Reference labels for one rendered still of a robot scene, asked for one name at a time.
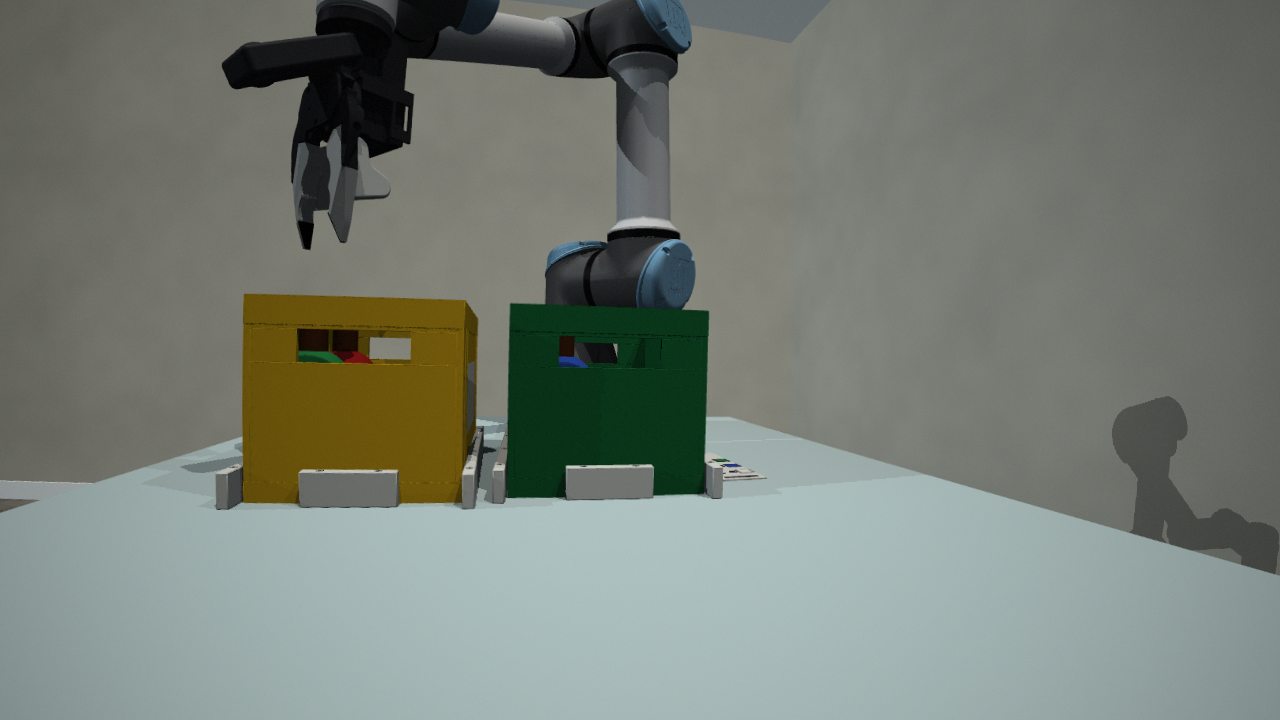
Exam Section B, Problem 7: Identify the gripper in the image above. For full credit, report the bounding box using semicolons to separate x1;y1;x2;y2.
291;5;413;250

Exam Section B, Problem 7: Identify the yellow crate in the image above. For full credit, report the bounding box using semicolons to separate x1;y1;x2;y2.
242;293;477;503

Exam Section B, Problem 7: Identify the dark green crate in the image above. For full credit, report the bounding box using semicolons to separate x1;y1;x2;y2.
507;304;709;498

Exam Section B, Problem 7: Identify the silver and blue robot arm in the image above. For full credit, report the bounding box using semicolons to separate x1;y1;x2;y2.
221;0;695;309

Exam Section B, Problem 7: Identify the white paper pick list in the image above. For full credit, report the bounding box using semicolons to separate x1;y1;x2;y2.
705;454;767;480

